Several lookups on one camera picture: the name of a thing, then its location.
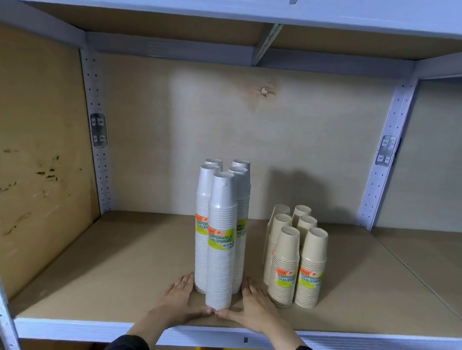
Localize person's right hand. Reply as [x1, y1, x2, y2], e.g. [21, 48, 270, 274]
[213, 272, 297, 339]

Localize grey upright joint plate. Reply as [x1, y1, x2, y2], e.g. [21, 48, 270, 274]
[374, 133, 400, 169]
[85, 112, 113, 150]

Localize person's left forearm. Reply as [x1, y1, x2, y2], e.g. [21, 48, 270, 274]
[98, 308, 172, 350]

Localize white metal shelf wooden boards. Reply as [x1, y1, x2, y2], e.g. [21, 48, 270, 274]
[0, 0, 462, 350]

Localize stack of beige paper cups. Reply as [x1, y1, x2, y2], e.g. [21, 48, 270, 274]
[264, 202, 292, 252]
[260, 212, 294, 288]
[292, 225, 332, 311]
[294, 214, 319, 247]
[264, 224, 306, 311]
[291, 203, 313, 227]

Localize person's left hand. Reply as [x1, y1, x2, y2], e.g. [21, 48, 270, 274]
[152, 268, 220, 335]

